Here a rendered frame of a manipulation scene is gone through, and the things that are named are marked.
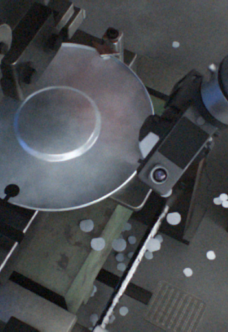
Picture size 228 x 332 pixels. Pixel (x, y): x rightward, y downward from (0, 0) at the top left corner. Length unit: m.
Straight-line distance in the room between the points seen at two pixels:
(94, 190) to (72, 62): 0.23
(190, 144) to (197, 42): 1.30
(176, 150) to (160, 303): 0.77
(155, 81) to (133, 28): 0.92
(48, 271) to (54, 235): 0.06
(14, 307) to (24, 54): 0.40
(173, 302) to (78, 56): 0.68
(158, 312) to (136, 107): 0.64
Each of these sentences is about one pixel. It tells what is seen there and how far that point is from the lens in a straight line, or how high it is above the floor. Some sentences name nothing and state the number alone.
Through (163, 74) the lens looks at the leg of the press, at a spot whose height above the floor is 0.64.
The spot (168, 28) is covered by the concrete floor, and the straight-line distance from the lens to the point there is 2.09.
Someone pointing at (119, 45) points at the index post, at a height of 0.78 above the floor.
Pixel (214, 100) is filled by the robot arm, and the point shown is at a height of 1.01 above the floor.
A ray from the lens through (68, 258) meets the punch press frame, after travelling 1.02.
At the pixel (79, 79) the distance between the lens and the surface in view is 1.01.
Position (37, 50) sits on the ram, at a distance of 0.84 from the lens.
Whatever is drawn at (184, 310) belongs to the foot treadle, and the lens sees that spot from 1.50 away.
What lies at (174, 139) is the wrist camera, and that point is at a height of 0.94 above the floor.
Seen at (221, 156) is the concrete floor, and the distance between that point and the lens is 1.85.
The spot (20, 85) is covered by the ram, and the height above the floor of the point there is 0.93.
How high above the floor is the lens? 1.61
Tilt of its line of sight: 62 degrees down
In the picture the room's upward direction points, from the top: 2 degrees counter-clockwise
